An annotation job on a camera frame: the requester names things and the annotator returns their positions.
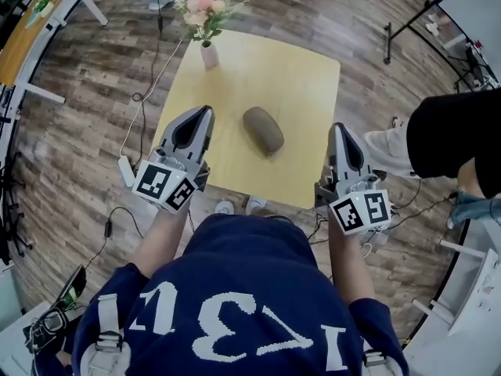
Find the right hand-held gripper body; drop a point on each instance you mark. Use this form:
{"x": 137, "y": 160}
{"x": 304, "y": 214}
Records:
{"x": 360, "y": 206}

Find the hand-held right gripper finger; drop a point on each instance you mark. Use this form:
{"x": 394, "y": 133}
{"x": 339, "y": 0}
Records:
{"x": 337, "y": 151}
{"x": 358, "y": 143}

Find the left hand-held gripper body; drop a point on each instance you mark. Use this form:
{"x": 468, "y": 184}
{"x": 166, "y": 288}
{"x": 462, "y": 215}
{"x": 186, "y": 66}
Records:
{"x": 164, "y": 180}

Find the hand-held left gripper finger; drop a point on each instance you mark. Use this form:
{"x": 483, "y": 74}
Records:
{"x": 170, "y": 129}
{"x": 205, "y": 135}

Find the person's right forearm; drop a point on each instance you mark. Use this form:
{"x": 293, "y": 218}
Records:
{"x": 352, "y": 266}

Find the person's left forearm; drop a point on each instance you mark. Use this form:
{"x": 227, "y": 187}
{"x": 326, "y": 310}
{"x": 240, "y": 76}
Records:
{"x": 158, "y": 241}

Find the white power adapter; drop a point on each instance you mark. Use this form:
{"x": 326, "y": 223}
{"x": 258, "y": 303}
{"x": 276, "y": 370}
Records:
{"x": 126, "y": 172}

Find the white shoe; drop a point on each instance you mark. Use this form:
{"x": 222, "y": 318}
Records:
{"x": 225, "y": 207}
{"x": 256, "y": 204}

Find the black power adapter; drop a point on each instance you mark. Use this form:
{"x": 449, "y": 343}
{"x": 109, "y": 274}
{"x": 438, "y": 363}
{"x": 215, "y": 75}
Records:
{"x": 109, "y": 227}

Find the pink vase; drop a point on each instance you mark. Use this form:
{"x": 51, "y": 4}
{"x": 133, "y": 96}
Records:
{"x": 210, "y": 55}

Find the black table leg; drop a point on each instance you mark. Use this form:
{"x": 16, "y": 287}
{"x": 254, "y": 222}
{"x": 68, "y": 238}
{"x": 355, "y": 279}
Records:
{"x": 388, "y": 41}

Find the pink flower bouquet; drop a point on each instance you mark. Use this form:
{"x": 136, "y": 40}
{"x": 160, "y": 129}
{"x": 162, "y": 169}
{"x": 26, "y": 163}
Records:
{"x": 203, "y": 8}

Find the navy printed shirt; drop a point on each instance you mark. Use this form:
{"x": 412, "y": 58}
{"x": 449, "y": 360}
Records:
{"x": 242, "y": 300}

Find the black office chair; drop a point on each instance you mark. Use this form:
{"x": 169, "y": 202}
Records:
{"x": 11, "y": 210}

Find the small potted plant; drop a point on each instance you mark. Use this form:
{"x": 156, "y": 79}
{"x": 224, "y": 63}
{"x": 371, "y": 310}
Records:
{"x": 42, "y": 6}

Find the white table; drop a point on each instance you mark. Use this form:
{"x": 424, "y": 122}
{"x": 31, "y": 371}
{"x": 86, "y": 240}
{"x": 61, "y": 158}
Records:
{"x": 473, "y": 2}

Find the wooden desk with white frame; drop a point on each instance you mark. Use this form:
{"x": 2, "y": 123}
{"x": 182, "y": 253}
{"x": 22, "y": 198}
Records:
{"x": 27, "y": 41}

